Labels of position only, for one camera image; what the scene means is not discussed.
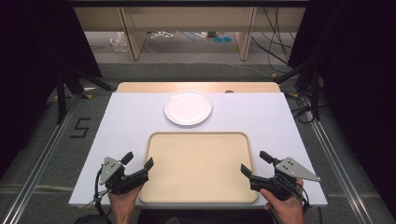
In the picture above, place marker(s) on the white table board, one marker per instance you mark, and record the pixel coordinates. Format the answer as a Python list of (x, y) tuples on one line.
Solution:
[(124, 124)]

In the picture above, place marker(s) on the black metal stand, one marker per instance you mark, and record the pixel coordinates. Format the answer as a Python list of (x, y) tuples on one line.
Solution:
[(315, 93), (61, 99)]

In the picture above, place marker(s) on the blue round disc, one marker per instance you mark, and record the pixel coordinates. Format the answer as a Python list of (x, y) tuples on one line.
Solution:
[(227, 39), (218, 39)]

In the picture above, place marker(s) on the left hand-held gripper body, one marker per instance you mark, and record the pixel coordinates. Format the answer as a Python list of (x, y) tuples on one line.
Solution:
[(127, 182)]

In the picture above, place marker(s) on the metal floor rail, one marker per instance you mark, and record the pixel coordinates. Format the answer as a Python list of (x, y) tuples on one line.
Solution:
[(336, 165), (40, 165)]

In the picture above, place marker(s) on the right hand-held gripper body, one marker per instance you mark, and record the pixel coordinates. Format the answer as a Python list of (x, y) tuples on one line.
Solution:
[(280, 186)]

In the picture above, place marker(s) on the black curtain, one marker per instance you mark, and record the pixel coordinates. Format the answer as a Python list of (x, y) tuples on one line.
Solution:
[(358, 77), (28, 62)]

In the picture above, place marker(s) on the white round plate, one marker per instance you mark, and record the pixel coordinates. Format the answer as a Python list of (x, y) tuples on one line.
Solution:
[(188, 107)]

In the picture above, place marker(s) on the wooden table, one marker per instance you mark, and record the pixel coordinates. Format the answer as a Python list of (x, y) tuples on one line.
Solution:
[(174, 87)]

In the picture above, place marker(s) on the clear plastic bag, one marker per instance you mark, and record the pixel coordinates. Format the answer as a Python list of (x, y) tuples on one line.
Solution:
[(119, 42)]

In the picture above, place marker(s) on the person's right hand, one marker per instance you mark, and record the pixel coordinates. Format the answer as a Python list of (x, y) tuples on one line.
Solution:
[(286, 208)]

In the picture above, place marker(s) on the person's left hand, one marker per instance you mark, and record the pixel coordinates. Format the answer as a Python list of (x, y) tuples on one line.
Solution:
[(124, 203)]

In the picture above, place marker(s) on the beige plastic tray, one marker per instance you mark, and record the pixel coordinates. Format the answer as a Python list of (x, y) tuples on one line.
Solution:
[(199, 168)]

